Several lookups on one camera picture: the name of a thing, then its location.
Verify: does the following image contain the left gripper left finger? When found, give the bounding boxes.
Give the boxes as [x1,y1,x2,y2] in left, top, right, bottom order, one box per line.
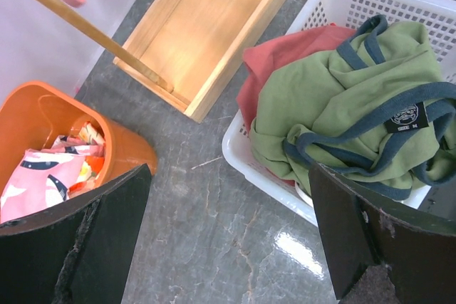
[1,164,152,303]

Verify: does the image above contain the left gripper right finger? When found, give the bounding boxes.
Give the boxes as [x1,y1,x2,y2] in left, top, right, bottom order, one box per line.
[309,164,455,303]

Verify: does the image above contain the green tank top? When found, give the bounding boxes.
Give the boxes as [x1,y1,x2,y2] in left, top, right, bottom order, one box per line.
[249,15,455,201]

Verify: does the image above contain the dusty rose tank top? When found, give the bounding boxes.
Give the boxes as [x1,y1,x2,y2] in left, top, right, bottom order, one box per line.
[236,24,357,187]

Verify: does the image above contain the white tank top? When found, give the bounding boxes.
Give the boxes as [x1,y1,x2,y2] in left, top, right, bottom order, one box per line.
[295,182,314,208]

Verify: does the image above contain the patterned clothes in bin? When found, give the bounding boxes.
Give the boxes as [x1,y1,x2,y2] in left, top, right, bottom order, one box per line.
[1,122,106,223]

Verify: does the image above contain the orange plastic bin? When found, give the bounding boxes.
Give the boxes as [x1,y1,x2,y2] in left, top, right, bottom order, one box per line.
[1,81,158,189]

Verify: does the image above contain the white plastic basket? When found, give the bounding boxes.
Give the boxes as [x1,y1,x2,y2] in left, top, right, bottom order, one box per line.
[222,0,455,226]

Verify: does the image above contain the wooden clothes rack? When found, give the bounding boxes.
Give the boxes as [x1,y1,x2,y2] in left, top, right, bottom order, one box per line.
[37,0,285,122]

